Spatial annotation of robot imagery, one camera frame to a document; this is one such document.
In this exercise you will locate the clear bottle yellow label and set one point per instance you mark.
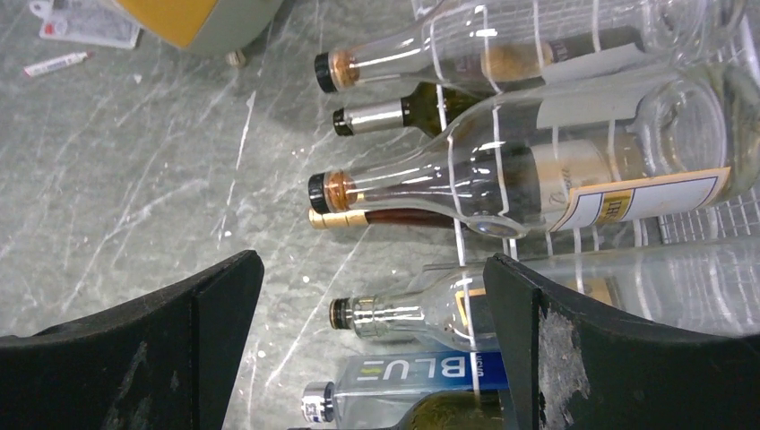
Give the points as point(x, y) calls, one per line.
point(609, 149)

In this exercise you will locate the clear bottle black cap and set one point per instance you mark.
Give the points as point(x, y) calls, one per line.
point(415, 314)

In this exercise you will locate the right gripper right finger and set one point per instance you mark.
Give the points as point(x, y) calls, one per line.
point(573, 362)

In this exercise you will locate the cream cylindrical drum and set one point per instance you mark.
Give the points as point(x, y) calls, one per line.
point(202, 27)

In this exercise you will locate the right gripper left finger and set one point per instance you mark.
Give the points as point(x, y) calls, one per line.
point(165, 360)

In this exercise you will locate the blue clear bottle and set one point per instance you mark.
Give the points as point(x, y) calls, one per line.
point(375, 391)

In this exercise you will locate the white wire wine rack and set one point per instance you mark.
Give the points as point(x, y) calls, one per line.
point(629, 147)

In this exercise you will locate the dark bottle silver cap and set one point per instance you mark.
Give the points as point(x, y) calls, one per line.
point(429, 108)

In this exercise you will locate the red bottle gold cap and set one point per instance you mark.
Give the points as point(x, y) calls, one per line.
point(360, 218)

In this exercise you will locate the white marker pen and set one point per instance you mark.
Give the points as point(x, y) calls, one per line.
point(56, 63)

